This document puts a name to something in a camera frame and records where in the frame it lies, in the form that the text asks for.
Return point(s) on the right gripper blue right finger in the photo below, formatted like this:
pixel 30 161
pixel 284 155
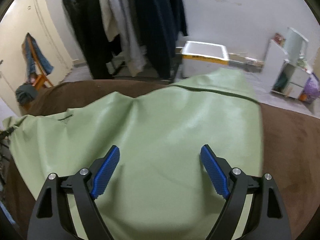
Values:
pixel 214 168

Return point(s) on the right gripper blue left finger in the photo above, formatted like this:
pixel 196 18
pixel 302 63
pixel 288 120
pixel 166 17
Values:
pixel 102 170

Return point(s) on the light green leather jacket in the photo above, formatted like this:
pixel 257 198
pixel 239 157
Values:
pixel 159 189

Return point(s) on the brown bed blanket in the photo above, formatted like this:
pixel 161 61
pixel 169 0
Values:
pixel 290 143

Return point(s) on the dark green garment on chair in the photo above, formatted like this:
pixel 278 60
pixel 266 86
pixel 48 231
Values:
pixel 25 94

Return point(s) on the orange wooden chair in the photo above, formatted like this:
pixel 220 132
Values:
pixel 39 80

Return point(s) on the white small cabinet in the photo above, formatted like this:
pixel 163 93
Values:
pixel 280 76

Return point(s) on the white foam box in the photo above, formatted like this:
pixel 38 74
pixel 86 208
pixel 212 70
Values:
pixel 200 58

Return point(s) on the purple bag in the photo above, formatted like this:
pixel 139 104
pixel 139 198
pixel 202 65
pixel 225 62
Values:
pixel 311 90

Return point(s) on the grey hanging garment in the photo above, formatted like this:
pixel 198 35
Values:
pixel 134 54

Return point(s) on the blue jeans on chair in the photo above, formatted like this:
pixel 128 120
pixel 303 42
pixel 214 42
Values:
pixel 32 53

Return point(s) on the cream hanging garment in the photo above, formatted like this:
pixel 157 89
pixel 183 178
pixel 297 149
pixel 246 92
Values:
pixel 109 22

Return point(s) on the dark navy hanging coat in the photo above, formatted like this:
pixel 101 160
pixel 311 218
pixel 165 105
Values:
pixel 159 23

